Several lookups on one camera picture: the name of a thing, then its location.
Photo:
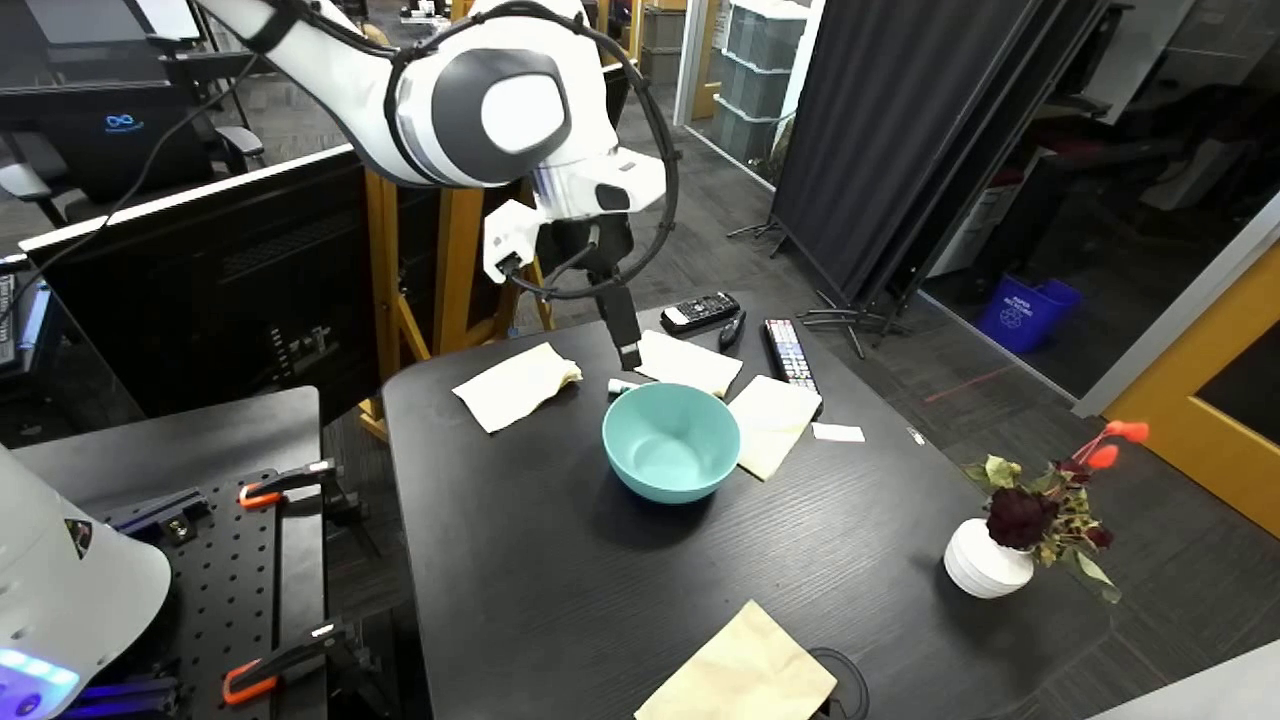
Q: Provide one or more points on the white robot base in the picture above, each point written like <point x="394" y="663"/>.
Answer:
<point x="66" y="572"/>

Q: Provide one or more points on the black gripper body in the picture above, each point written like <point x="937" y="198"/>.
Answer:
<point x="610" y="262"/>

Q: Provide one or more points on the black Dell monitor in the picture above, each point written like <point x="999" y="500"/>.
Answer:
<point x="82" y="134"/>

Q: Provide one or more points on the black monitor with label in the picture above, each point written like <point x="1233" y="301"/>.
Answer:
<point x="200" y="293"/>

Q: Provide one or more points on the red flower bouquet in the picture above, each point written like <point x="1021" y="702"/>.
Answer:
<point x="1025" y="512"/>

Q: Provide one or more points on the grey plastic storage drawers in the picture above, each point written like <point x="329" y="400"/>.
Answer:
<point x="758" y="75"/>

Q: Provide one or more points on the yellow wooden door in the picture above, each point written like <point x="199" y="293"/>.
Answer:
<point x="1202" y="400"/>

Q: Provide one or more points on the blue bin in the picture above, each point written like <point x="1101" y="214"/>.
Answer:
<point x="1025" y="314"/>

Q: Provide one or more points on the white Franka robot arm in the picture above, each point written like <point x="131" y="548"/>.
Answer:
<point x="454" y="123"/>

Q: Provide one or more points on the black curtain divider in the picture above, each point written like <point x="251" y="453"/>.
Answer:
<point x="904" y="134"/>

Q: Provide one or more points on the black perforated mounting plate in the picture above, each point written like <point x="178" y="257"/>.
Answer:
<point x="242" y="572"/>

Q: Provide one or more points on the small white paper slip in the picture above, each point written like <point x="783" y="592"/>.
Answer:
<point x="838" y="434"/>

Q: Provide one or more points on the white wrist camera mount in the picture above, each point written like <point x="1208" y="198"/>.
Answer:
<point x="514" y="240"/>

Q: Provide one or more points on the black remote control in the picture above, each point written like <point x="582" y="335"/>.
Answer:
<point x="703" y="308"/>

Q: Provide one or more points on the black round disc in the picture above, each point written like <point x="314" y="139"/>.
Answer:
<point x="848" y="681"/>

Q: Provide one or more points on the small black device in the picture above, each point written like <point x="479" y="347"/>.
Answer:
<point x="728" y="331"/>

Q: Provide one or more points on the grey remote control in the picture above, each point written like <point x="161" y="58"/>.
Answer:
<point x="790" y="355"/>

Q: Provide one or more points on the white paper sheet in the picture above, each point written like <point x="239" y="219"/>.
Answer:
<point x="692" y="363"/>
<point x="783" y="427"/>

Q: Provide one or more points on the orange black clamp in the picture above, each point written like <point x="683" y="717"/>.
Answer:
<point x="284" y="486"/>
<point x="273" y="670"/>

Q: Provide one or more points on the white round vase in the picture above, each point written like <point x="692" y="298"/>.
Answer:
<point x="987" y="560"/>

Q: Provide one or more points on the teal blue bowl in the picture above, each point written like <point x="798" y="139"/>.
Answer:
<point x="667" y="447"/>

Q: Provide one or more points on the crumpled white napkin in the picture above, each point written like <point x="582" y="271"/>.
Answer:
<point x="514" y="384"/>

